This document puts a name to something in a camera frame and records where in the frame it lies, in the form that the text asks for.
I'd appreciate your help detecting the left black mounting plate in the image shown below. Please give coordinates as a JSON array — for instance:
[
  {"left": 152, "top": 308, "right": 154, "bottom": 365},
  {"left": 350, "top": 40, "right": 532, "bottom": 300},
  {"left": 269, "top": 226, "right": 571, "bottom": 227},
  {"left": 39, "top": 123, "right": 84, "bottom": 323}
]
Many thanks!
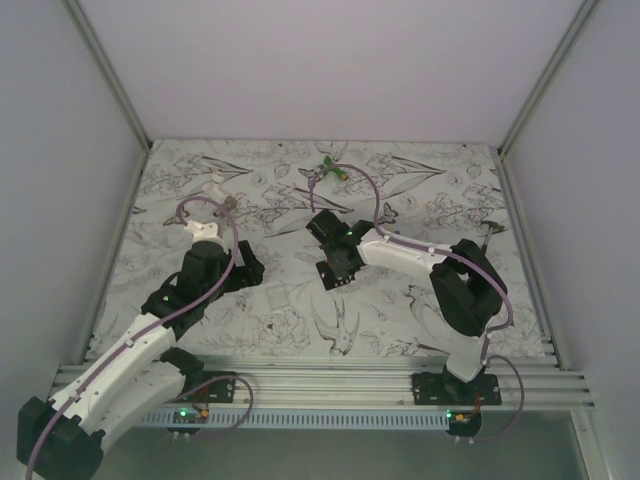
[{"left": 165, "top": 371, "right": 237, "bottom": 404}]

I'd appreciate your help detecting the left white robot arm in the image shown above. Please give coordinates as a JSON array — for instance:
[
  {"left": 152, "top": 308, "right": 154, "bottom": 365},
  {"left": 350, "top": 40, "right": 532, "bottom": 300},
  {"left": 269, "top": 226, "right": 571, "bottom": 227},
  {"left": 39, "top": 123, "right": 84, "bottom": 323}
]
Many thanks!
[{"left": 16, "top": 240, "right": 264, "bottom": 479}]

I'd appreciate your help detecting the black mounting plate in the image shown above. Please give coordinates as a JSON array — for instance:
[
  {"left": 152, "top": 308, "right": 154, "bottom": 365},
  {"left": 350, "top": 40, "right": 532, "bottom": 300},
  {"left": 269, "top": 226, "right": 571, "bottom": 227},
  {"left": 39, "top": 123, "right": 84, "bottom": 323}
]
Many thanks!
[
  {"left": 411, "top": 372, "right": 502, "bottom": 407},
  {"left": 165, "top": 371, "right": 237, "bottom": 404}
]

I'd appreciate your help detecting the white slotted cable duct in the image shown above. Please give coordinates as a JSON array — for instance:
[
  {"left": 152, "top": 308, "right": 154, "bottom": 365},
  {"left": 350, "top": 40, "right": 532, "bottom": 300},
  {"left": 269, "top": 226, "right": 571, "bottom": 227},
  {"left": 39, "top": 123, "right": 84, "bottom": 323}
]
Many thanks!
[{"left": 139, "top": 407, "right": 449, "bottom": 431}]

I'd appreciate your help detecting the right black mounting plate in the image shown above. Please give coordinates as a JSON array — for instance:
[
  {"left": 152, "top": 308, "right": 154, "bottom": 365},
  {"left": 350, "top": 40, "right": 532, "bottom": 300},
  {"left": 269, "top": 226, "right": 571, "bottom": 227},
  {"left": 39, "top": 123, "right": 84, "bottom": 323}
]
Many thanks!
[{"left": 411, "top": 372, "right": 502, "bottom": 407}]

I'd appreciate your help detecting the small grey hammer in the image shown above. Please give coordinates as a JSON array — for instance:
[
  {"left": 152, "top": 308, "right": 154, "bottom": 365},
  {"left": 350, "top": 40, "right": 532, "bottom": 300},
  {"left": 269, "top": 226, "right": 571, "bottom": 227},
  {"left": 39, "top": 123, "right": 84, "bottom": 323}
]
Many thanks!
[{"left": 481, "top": 220, "right": 504, "bottom": 252}]

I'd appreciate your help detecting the controller board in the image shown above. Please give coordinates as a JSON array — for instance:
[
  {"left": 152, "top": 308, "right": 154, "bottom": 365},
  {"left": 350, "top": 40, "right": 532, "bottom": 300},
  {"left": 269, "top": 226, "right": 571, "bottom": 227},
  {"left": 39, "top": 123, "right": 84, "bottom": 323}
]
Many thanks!
[
  {"left": 173, "top": 408, "right": 209, "bottom": 425},
  {"left": 446, "top": 410, "right": 481, "bottom": 425}
]

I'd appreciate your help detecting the white and grey pipe fitting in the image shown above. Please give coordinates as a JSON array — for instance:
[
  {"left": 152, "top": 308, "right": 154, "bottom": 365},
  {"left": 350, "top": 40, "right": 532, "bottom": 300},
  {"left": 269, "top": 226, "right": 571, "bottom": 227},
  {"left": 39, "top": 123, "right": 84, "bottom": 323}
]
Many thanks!
[{"left": 203, "top": 173, "right": 237, "bottom": 213}]

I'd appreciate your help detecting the left controller board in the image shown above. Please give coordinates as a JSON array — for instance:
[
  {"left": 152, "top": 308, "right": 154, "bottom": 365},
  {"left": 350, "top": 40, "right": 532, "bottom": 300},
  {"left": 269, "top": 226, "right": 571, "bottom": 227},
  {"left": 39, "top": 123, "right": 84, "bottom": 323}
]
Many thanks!
[{"left": 173, "top": 408, "right": 209, "bottom": 425}]

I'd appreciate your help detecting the black fuse box base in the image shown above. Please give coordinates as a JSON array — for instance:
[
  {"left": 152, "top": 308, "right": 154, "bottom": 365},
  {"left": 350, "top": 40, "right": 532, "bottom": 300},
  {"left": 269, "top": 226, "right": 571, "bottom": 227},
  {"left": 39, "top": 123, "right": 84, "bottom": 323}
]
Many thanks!
[{"left": 316, "top": 261, "right": 355, "bottom": 291}]

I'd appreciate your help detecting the floral printed table mat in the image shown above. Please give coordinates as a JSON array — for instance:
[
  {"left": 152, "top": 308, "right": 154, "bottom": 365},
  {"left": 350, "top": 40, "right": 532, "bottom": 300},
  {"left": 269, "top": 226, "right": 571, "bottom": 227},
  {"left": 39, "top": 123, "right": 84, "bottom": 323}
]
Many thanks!
[{"left": 89, "top": 140, "right": 545, "bottom": 358}]

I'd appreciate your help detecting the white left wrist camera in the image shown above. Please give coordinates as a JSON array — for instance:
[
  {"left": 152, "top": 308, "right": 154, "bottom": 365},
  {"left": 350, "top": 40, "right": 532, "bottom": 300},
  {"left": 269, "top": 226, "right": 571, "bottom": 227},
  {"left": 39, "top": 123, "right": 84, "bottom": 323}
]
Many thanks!
[{"left": 184, "top": 220, "right": 225, "bottom": 247}]

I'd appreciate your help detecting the aluminium frame rail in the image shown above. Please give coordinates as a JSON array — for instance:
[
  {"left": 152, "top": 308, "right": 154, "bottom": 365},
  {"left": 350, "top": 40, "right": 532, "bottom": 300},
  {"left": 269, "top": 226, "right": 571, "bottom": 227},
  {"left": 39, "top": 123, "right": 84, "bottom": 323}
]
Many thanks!
[{"left": 52, "top": 355, "right": 596, "bottom": 412}]

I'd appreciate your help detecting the right controller board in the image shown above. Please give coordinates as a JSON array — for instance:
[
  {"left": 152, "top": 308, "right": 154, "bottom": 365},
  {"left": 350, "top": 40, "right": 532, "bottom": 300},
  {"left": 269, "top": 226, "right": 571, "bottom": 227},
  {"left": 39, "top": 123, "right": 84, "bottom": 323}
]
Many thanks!
[{"left": 446, "top": 410, "right": 481, "bottom": 425}]

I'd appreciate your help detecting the clear fuse box cover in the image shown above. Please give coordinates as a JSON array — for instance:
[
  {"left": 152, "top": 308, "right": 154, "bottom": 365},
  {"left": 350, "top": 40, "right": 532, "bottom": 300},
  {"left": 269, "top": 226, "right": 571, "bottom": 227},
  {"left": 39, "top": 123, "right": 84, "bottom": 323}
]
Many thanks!
[{"left": 265, "top": 285, "right": 290, "bottom": 311}]

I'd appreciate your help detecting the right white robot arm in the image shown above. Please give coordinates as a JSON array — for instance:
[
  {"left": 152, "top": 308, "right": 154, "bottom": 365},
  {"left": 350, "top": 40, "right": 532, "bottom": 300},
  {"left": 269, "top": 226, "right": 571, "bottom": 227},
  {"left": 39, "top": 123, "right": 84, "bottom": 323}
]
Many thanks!
[{"left": 306, "top": 210, "right": 514, "bottom": 405}]

